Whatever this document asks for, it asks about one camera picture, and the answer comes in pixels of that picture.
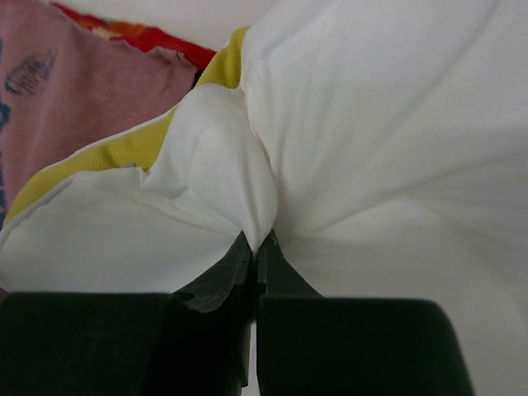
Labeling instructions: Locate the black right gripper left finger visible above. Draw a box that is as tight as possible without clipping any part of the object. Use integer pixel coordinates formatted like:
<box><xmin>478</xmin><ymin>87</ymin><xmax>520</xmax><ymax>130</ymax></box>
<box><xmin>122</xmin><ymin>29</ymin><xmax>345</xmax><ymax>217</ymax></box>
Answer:
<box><xmin>1</xmin><ymin>235</ymin><xmax>252</xmax><ymax>395</ymax></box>

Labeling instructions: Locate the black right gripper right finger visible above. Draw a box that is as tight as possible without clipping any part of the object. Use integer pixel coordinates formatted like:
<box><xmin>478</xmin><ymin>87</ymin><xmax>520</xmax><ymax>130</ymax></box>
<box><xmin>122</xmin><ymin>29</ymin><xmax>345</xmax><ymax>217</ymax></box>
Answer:
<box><xmin>256</xmin><ymin>233</ymin><xmax>474</xmax><ymax>395</ymax></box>

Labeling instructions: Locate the white pillow with yellow edge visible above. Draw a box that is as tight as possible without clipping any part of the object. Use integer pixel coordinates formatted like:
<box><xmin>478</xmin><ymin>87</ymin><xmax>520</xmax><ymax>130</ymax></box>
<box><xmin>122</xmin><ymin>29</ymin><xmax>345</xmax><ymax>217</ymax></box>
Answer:
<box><xmin>1</xmin><ymin>1</ymin><xmax>527</xmax><ymax>395</ymax></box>

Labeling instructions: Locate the pink and red pillowcase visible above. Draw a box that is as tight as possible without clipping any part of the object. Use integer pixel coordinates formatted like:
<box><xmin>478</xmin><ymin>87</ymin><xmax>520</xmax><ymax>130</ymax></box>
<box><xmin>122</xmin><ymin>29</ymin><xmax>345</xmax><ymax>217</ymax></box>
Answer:
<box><xmin>1</xmin><ymin>1</ymin><xmax>214</xmax><ymax>213</ymax></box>

